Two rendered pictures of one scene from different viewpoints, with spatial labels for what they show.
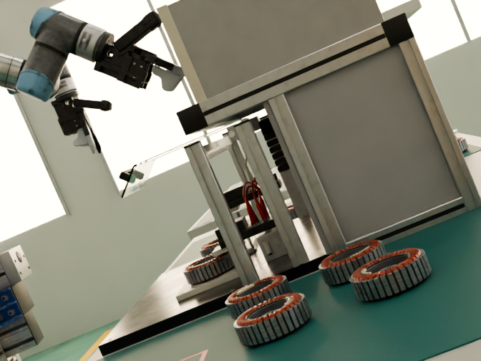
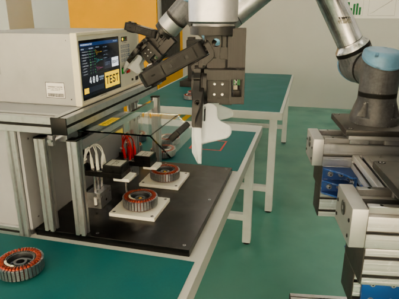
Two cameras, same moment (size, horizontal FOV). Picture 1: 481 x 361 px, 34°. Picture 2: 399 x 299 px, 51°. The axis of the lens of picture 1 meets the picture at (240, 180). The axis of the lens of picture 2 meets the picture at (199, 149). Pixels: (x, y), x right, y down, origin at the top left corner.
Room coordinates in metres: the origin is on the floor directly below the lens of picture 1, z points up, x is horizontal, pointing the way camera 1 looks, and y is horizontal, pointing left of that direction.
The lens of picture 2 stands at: (3.06, 0.45, 1.37)
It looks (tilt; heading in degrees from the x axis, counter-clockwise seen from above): 18 degrees down; 188
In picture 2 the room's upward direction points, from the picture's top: straight up
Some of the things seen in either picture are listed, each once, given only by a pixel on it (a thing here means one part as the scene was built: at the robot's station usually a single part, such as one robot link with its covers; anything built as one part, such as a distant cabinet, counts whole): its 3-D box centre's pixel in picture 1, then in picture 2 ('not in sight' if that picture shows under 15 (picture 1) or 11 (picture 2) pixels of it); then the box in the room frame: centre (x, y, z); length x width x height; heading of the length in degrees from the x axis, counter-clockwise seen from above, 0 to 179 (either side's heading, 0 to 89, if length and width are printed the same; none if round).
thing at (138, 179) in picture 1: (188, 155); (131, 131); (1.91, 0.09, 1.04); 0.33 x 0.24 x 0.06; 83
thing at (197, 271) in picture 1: (210, 266); (164, 172); (1.64, 0.13, 0.80); 0.11 x 0.11 x 0.04
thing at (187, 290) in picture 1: (214, 277); (165, 178); (1.64, 0.13, 0.78); 0.15 x 0.15 x 0.01; 83
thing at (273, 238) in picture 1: (273, 242); (129, 170); (1.63, -0.01, 0.80); 0.08 x 0.05 x 0.06; 173
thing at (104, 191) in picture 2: not in sight; (99, 196); (1.87, -0.04, 0.80); 0.08 x 0.05 x 0.06; 173
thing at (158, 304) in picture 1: (230, 270); (149, 196); (1.76, 0.10, 0.76); 0.64 x 0.47 x 0.02; 173
